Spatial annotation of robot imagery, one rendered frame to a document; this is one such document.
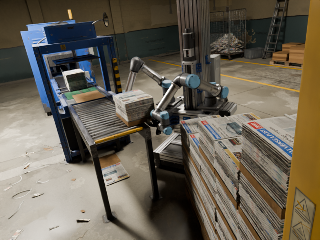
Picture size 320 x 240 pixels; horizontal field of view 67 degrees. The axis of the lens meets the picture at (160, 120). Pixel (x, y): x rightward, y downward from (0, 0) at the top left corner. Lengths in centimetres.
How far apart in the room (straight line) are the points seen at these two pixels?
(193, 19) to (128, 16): 887
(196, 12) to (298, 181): 231
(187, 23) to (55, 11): 849
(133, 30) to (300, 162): 1118
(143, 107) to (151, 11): 977
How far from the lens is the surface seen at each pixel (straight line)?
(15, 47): 1069
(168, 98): 214
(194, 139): 185
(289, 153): 81
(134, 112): 222
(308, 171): 38
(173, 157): 283
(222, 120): 159
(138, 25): 1155
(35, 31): 553
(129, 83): 267
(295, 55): 803
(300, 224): 44
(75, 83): 404
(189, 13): 263
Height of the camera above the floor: 169
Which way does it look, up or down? 22 degrees down
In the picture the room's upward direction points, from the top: 7 degrees counter-clockwise
